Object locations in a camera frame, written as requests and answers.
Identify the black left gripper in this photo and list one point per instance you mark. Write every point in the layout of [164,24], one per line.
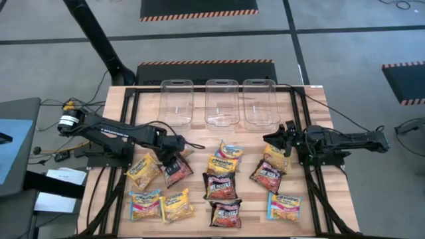
[171,144]

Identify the blue Maruchan ramen pack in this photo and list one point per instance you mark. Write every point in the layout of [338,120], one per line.
[230,151]
[284,207]
[145,206]

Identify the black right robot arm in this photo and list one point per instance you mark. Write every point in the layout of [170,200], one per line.
[348,139]

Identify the white paper sheet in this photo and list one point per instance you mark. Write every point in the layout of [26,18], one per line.
[54,202]
[66,176]

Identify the yellow Maruchan ramen pack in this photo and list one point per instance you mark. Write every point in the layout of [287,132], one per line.
[221,165]
[176,206]
[142,171]
[277,160]

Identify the grey device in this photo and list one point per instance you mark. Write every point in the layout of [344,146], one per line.
[411,126]

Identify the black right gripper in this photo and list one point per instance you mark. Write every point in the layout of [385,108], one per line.
[295,138]

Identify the clear plastic bin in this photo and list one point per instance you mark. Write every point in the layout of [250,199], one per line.
[261,104]
[221,104]
[176,103]

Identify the black bar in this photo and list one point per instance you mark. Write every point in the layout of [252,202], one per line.
[53,186]

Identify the black stand pole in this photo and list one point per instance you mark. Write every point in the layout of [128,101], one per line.
[96,36]

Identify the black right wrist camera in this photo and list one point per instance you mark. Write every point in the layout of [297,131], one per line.
[291,127]

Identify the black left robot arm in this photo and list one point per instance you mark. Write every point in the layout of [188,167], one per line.
[109,132]

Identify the blue sheet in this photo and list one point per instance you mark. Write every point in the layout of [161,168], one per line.
[13,149]

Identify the grey desk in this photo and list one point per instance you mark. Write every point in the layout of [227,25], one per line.
[31,109]

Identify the black desk device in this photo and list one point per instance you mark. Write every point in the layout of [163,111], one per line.
[5,137]

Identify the small black device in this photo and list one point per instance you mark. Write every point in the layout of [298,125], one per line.
[61,156]

